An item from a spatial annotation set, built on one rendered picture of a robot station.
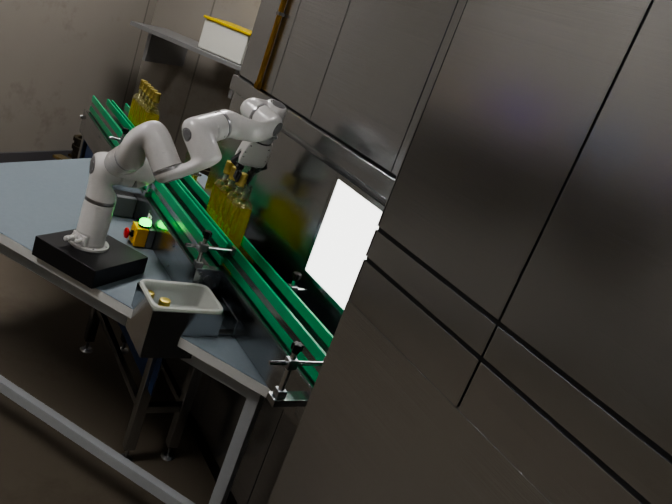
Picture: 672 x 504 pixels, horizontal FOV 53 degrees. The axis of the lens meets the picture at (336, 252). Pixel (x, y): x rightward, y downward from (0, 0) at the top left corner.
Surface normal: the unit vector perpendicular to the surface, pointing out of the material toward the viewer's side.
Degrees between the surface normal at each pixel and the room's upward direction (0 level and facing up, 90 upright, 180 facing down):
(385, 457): 90
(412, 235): 90
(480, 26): 90
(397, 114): 90
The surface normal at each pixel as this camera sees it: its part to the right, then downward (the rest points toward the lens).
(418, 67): -0.81, -0.11
